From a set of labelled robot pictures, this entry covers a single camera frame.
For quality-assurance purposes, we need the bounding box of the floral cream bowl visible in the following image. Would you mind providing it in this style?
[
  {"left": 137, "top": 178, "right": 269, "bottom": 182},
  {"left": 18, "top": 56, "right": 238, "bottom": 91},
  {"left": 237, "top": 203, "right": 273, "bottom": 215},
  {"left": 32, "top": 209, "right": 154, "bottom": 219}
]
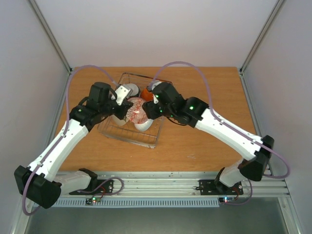
[{"left": 112, "top": 115, "right": 128, "bottom": 126}]

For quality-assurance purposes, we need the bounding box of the red patterned small dish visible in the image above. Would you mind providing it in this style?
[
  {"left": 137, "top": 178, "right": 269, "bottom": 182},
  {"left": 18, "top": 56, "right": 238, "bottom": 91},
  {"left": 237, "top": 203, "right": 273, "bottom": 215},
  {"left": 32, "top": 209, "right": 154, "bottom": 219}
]
[{"left": 126, "top": 97, "right": 148, "bottom": 124}]

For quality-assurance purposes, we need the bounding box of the teal and white bowl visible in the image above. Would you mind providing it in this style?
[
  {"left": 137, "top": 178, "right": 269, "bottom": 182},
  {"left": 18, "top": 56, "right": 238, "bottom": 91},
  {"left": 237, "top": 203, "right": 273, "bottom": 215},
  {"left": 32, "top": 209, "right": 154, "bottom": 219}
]
[{"left": 122, "top": 83, "right": 140, "bottom": 98}]

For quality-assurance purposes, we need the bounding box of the chrome wire dish rack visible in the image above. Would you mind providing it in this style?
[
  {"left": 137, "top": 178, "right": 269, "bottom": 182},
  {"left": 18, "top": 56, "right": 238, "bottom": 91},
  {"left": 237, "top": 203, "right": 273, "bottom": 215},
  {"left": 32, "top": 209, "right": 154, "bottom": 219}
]
[{"left": 97, "top": 72, "right": 164, "bottom": 149}]

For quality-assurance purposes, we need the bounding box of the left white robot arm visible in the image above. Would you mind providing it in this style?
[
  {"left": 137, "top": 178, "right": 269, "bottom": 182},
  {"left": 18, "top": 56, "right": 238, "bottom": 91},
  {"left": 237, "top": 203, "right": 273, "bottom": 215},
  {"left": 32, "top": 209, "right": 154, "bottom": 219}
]
[{"left": 14, "top": 82, "right": 132, "bottom": 209}]

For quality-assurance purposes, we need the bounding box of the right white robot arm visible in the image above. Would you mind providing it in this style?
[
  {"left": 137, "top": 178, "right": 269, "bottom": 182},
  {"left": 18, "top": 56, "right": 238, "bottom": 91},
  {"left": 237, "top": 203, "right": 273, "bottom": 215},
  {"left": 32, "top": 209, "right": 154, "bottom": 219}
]
[{"left": 143, "top": 81, "right": 274, "bottom": 195}]

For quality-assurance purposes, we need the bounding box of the left controller board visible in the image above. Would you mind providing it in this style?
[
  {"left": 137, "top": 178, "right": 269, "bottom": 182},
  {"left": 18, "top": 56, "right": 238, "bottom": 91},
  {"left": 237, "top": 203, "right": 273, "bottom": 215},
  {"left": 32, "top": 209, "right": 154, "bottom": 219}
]
[{"left": 85, "top": 197, "right": 101, "bottom": 205}]

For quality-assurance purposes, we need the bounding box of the controller board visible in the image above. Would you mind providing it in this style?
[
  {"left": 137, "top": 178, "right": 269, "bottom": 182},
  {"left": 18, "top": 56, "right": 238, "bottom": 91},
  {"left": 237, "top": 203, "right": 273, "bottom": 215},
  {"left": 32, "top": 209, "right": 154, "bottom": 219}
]
[
  {"left": 219, "top": 196, "right": 237, "bottom": 204},
  {"left": 85, "top": 197, "right": 101, "bottom": 205}
]

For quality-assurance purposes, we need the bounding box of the right controller board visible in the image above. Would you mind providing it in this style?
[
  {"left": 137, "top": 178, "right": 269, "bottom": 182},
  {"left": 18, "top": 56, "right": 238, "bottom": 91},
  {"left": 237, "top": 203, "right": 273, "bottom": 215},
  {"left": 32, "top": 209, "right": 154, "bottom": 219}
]
[{"left": 219, "top": 196, "right": 237, "bottom": 204}]

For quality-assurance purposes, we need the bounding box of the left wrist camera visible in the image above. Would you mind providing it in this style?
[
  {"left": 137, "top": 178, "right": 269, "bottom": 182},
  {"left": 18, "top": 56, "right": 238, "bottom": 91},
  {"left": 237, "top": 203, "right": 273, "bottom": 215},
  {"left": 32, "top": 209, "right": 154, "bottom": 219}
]
[{"left": 111, "top": 84, "right": 132, "bottom": 106}]

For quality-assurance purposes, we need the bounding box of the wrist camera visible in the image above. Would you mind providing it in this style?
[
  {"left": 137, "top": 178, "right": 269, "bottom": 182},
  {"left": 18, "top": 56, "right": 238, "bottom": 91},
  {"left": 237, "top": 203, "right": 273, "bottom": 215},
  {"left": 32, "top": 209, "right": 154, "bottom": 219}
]
[
  {"left": 111, "top": 84, "right": 132, "bottom": 106},
  {"left": 147, "top": 80, "right": 161, "bottom": 92}
]

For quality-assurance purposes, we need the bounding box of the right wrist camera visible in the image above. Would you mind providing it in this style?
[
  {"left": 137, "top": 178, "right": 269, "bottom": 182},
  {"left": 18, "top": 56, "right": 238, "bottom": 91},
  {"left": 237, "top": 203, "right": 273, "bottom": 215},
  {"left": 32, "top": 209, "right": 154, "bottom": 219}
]
[{"left": 147, "top": 80, "right": 161, "bottom": 92}]

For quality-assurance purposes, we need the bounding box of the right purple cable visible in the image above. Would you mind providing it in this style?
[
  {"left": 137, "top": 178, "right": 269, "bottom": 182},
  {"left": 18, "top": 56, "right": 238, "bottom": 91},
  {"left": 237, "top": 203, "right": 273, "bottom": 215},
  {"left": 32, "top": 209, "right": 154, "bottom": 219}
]
[{"left": 151, "top": 61, "right": 291, "bottom": 205}]

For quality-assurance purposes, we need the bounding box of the aluminium mounting rail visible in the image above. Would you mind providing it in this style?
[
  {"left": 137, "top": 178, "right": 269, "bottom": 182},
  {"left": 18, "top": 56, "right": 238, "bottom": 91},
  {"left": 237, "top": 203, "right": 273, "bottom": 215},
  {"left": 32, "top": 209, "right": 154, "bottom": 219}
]
[{"left": 95, "top": 171, "right": 290, "bottom": 198}]

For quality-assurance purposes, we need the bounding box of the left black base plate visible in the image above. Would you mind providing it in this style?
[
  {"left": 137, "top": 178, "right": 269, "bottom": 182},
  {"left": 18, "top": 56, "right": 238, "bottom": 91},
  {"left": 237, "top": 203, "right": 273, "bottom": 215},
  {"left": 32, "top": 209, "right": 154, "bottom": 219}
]
[{"left": 69, "top": 179, "right": 114, "bottom": 195}]

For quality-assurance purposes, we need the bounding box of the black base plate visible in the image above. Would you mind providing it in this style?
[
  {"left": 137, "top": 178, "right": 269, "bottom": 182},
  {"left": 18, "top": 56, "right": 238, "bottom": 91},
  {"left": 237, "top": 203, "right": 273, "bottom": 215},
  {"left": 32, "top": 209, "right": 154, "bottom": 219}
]
[
  {"left": 69, "top": 179, "right": 114, "bottom": 195},
  {"left": 196, "top": 179, "right": 244, "bottom": 195}
]

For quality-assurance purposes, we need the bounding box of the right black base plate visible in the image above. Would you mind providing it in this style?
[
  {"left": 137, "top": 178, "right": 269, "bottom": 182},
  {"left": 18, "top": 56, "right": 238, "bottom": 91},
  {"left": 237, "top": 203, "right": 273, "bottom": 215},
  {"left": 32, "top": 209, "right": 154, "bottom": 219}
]
[{"left": 196, "top": 179, "right": 244, "bottom": 195}]

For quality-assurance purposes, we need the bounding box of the grey slotted cable duct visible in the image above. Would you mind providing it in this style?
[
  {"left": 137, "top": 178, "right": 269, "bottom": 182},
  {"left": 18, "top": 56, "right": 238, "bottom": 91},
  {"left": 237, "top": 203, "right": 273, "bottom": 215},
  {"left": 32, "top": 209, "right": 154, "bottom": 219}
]
[{"left": 52, "top": 197, "right": 219, "bottom": 209}]

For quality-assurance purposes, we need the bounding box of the left aluminium frame post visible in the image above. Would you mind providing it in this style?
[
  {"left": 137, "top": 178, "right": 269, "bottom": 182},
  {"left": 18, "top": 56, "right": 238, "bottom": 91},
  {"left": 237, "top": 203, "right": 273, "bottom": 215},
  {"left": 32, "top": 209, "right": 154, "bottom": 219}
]
[{"left": 28, "top": 0, "right": 74, "bottom": 75}]

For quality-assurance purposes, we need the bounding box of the aluminium frame post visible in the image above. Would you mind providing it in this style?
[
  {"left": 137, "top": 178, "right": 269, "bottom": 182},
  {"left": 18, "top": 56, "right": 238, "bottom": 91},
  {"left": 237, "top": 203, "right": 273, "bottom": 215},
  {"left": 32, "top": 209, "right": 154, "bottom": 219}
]
[
  {"left": 238, "top": 0, "right": 286, "bottom": 75},
  {"left": 28, "top": 0, "right": 74, "bottom": 75}
]

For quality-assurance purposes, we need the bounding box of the right aluminium frame post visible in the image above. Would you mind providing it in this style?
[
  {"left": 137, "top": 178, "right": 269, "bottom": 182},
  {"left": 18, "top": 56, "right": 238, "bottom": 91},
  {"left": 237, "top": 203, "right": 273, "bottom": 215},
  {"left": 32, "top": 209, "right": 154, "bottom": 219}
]
[{"left": 238, "top": 0, "right": 286, "bottom": 75}]

